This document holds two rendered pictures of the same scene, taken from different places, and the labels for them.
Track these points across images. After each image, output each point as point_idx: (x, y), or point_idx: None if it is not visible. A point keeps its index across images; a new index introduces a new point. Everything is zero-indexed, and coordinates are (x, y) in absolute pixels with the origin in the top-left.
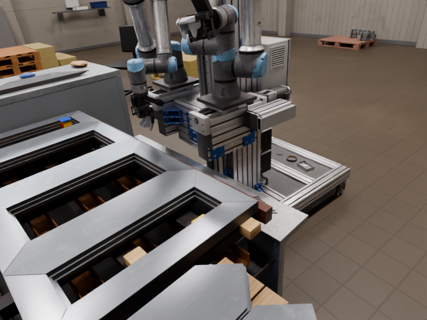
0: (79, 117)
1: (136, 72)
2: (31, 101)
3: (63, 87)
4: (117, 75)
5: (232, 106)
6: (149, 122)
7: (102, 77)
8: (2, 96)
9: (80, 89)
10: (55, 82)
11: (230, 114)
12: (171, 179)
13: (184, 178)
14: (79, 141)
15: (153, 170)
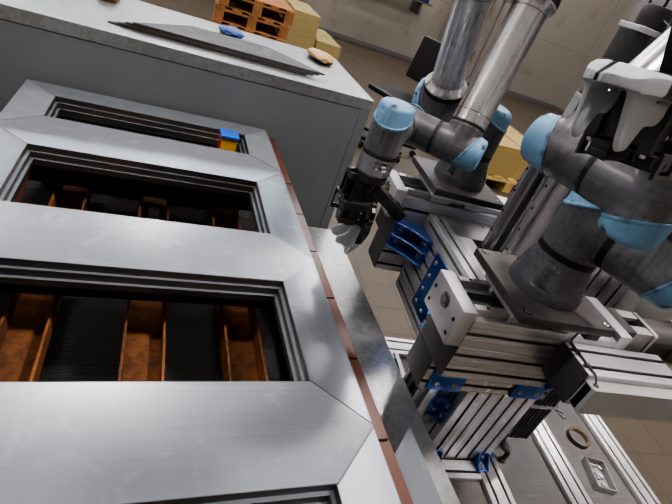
0: (256, 143)
1: (386, 129)
2: (200, 74)
3: (263, 80)
4: (364, 108)
5: (546, 326)
6: (352, 239)
7: (338, 98)
8: (160, 42)
9: (289, 99)
10: (259, 65)
11: (528, 332)
12: (302, 415)
13: (332, 434)
14: (220, 188)
15: (290, 350)
